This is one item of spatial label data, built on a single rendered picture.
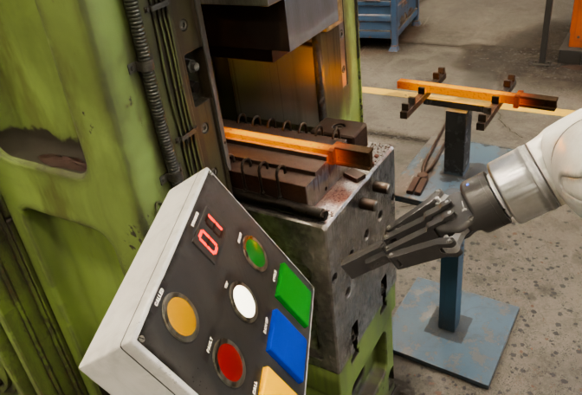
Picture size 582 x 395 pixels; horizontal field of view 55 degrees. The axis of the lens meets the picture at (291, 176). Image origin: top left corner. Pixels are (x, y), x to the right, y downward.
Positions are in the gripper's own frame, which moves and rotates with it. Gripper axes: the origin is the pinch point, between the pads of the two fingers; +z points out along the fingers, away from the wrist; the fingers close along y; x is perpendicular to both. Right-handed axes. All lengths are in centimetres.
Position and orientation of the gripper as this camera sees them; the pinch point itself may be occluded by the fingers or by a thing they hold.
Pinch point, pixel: (366, 259)
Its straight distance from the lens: 82.8
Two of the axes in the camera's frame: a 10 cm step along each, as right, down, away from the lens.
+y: 0.9, -5.2, 8.5
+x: -5.9, -7.2, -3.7
